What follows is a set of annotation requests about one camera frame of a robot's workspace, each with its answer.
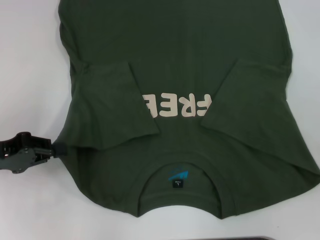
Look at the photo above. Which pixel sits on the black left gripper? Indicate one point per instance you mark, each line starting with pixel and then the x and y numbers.
pixel 15 160

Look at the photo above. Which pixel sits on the dark green FREE t-shirt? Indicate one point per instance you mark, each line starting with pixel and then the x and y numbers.
pixel 175 50

